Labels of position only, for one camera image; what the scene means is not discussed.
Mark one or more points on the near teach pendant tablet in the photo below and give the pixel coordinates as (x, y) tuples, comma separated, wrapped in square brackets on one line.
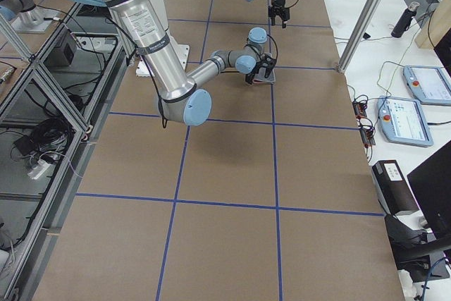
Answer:
[(403, 121)]

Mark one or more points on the far teach pendant tablet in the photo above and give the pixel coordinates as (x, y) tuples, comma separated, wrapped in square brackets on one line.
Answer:
[(428, 84)]

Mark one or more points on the black computer monitor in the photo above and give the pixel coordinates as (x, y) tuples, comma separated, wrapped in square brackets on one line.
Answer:
[(430, 183)]

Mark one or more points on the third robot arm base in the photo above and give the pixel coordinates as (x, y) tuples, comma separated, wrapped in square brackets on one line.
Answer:
[(26, 17)]

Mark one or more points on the black water bottle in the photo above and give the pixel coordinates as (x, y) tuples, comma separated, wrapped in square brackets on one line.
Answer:
[(405, 20)]

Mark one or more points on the aluminium frame rail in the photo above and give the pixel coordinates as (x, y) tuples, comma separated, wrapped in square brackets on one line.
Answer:
[(57, 89)]

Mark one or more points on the aluminium frame post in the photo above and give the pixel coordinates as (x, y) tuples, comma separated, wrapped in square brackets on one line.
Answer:
[(360, 28)]

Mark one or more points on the teach pendant tablet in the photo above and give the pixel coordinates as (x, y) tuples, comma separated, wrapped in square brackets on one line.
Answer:
[(403, 121), (428, 84)]

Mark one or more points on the white power strip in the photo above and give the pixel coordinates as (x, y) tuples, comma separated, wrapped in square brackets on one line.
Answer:
[(39, 169)]

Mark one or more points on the black box white label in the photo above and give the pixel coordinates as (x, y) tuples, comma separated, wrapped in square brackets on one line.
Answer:
[(392, 188)]

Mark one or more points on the small circuit board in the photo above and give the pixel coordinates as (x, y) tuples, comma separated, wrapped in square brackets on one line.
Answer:
[(359, 108)]

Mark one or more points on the pink and grey towel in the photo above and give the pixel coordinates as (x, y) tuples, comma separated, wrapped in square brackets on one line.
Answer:
[(262, 77)]

